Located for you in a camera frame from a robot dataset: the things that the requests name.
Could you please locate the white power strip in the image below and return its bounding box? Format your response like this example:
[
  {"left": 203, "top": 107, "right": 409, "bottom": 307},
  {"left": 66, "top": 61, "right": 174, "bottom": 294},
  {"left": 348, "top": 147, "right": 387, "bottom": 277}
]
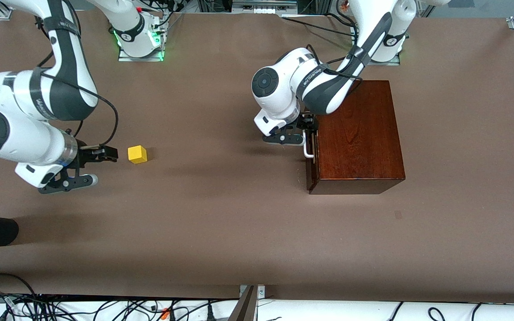
[{"left": 232, "top": 0, "right": 298, "bottom": 14}]

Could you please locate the grey metal beam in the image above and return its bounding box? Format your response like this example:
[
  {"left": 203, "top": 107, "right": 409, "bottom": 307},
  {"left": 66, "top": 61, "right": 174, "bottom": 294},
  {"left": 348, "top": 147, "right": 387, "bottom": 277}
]
[{"left": 229, "top": 286, "right": 257, "bottom": 321}]

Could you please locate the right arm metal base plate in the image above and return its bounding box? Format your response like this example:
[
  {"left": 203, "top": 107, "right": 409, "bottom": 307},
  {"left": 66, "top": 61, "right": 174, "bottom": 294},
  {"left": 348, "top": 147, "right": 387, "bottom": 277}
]
[{"left": 118, "top": 11, "right": 165, "bottom": 62}]

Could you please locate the wooden drawer with white handle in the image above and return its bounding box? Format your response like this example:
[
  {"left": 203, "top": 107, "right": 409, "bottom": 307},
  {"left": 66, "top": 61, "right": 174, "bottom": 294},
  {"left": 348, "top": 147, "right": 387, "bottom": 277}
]
[{"left": 303, "top": 111, "right": 319, "bottom": 190}]

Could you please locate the long black table cable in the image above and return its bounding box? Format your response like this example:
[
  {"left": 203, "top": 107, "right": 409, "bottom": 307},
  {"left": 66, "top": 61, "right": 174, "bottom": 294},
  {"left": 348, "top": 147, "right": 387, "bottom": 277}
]
[{"left": 282, "top": 14, "right": 356, "bottom": 37}]

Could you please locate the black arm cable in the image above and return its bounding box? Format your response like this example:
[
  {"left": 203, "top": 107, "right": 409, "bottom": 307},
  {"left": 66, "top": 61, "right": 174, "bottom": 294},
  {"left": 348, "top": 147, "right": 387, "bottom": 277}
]
[
  {"left": 34, "top": 4, "right": 120, "bottom": 150},
  {"left": 305, "top": 43, "right": 365, "bottom": 83}
]

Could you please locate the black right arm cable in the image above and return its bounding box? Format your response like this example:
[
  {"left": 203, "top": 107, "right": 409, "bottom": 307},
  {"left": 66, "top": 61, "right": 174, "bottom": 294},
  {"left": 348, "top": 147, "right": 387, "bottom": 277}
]
[{"left": 34, "top": 4, "right": 120, "bottom": 150}]

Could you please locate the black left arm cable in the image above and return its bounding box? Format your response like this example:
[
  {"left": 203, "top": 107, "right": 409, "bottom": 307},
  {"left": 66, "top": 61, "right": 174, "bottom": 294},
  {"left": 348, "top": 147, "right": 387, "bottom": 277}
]
[{"left": 305, "top": 43, "right": 365, "bottom": 83}]

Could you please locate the dark brown wooden box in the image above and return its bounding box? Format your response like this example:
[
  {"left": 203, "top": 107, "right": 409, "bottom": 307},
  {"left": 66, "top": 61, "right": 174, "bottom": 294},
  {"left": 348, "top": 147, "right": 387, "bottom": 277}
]
[{"left": 309, "top": 80, "right": 406, "bottom": 195}]

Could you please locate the yellow cube block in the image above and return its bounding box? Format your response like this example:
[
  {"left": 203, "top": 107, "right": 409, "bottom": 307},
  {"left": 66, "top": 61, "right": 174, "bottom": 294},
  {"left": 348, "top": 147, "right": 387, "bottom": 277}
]
[{"left": 128, "top": 145, "right": 148, "bottom": 165}]

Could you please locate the silver corner bracket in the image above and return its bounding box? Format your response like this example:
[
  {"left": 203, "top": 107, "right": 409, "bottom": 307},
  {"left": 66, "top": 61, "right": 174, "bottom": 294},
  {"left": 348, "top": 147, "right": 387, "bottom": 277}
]
[{"left": 239, "top": 284, "right": 265, "bottom": 298}]

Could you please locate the tangled black cable bundle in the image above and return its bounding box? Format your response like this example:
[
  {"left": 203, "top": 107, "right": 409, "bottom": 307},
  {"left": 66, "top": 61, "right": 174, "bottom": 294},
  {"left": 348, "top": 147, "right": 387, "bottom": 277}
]
[{"left": 0, "top": 273, "right": 284, "bottom": 321}]

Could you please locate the white ledge board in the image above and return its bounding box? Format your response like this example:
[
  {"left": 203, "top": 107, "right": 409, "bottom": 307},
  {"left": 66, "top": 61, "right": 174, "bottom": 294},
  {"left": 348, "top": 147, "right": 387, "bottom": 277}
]
[{"left": 0, "top": 298, "right": 514, "bottom": 321}]

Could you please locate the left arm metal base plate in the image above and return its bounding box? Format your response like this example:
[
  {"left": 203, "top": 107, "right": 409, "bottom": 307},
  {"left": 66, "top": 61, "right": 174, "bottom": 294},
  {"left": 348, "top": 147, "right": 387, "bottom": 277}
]
[{"left": 363, "top": 53, "right": 401, "bottom": 66}]

